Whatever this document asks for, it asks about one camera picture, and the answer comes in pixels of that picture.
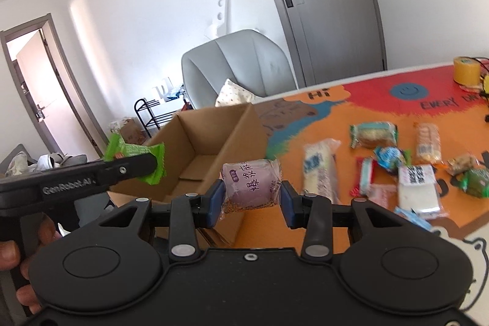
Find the long white roll snack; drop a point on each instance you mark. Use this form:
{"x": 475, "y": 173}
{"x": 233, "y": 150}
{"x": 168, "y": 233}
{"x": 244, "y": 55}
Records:
{"x": 319, "y": 169}

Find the white wall panel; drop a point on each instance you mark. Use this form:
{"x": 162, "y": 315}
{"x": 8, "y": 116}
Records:
{"x": 219, "y": 23}

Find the green round cookie pack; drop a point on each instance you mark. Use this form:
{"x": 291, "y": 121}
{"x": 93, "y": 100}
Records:
{"x": 373, "y": 134}

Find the pink red small snack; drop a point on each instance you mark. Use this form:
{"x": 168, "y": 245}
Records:
{"x": 381, "y": 194}

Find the white cake pack black label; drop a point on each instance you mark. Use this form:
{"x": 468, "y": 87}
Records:
{"x": 418, "y": 191}

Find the brown paper bag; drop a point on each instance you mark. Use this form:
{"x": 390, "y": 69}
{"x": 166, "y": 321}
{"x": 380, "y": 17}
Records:
{"x": 129, "y": 129}

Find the left hand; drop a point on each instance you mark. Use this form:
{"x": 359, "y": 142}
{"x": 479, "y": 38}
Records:
{"x": 20, "y": 240}

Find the purple cake snack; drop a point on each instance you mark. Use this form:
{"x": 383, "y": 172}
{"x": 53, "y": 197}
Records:
{"x": 251, "y": 185}

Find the open wooden door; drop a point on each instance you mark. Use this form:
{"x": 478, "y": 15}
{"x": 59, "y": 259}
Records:
{"x": 57, "y": 118}

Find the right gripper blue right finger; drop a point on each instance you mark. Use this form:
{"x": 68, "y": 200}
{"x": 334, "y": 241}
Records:
{"x": 313, "y": 213}

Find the brown cardboard box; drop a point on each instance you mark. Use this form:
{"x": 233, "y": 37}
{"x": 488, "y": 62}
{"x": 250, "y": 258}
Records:
{"x": 197, "y": 144}

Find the yellow tape roll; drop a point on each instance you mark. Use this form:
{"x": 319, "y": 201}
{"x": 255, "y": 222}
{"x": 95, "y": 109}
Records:
{"x": 466, "y": 71}

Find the small mixed nut snack pack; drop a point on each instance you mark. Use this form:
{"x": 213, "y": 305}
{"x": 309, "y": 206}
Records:
{"x": 461, "y": 164}

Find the orange cracker pack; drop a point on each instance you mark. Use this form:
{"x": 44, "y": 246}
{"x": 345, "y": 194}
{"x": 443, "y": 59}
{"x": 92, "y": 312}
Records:
{"x": 428, "y": 144}

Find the grey armchair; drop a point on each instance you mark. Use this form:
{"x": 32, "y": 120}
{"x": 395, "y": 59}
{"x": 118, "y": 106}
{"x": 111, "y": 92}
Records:
{"x": 246, "y": 58}

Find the black metal shoe rack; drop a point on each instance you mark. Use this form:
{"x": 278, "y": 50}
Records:
{"x": 154, "y": 114}

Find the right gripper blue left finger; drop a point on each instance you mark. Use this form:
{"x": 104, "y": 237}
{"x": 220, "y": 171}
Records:
{"x": 190, "y": 212}

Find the red white snack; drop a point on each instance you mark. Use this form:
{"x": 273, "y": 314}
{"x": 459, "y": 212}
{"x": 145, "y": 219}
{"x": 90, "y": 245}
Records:
{"x": 364, "y": 177}

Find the blue green snack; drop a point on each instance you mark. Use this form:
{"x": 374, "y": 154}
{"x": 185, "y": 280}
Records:
{"x": 391, "y": 158}

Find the light blue snack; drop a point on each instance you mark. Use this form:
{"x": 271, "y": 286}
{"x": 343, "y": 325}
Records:
{"x": 414, "y": 218}

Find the white dotted cushion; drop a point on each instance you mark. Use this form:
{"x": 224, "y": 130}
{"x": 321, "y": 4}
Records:
{"x": 232, "y": 94}

